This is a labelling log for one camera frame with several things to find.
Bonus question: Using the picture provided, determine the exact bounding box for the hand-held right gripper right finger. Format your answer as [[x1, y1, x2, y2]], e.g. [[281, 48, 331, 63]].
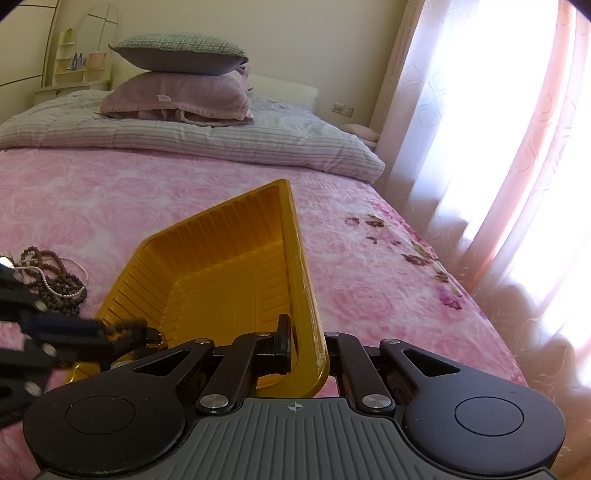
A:
[[323, 331, 462, 412]]

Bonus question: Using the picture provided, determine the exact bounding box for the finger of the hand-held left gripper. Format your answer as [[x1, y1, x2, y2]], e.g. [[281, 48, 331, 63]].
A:
[[0, 340, 136, 429], [0, 263, 161, 345]]

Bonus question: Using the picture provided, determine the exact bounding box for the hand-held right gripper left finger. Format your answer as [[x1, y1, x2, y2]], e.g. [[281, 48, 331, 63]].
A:
[[111, 314, 294, 415]]

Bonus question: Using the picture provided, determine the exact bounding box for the dark brown bead necklace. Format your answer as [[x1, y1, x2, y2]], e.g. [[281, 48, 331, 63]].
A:
[[9, 247, 88, 317]]

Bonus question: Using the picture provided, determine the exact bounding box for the white pearl necklace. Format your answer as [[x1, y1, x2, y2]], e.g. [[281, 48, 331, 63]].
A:
[[11, 256, 88, 298]]

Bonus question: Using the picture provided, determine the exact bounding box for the reddish brown bead necklace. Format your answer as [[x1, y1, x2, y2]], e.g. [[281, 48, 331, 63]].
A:
[[21, 247, 70, 288]]

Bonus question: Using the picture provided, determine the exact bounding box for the yellow plastic tray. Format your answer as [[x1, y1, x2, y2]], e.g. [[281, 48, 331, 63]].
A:
[[65, 179, 331, 400]]

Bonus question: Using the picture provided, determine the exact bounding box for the pink rose-pattern blanket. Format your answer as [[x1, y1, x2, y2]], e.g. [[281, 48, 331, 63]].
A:
[[0, 148, 529, 480]]

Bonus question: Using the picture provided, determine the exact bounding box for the striped grey quilt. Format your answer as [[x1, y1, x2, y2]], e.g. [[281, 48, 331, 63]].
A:
[[0, 89, 386, 183]]

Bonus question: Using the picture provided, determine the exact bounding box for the pink plush cushion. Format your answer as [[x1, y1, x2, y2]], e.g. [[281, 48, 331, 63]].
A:
[[342, 122, 380, 145]]

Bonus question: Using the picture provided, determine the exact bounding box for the pink patterned curtain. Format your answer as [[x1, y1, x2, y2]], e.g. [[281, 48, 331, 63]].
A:
[[369, 0, 591, 480]]

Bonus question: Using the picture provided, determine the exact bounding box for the cream shelf unit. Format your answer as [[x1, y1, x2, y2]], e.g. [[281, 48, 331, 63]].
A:
[[34, 28, 114, 104]]

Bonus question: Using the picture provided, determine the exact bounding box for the pink pillow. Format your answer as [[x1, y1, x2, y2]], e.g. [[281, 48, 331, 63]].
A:
[[99, 69, 254, 126]]

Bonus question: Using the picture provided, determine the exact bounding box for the white padded headboard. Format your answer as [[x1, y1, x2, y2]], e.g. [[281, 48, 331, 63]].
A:
[[247, 73, 319, 112]]

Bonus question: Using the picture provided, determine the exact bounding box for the cream wardrobe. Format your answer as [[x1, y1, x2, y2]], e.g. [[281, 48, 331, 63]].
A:
[[0, 0, 62, 92]]

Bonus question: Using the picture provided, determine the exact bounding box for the grey checked pillow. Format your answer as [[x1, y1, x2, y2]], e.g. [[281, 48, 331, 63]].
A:
[[107, 33, 249, 75]]

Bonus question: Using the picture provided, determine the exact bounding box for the arched mirror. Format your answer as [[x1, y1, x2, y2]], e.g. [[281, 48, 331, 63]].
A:
[[82, 4, 120, 57]]

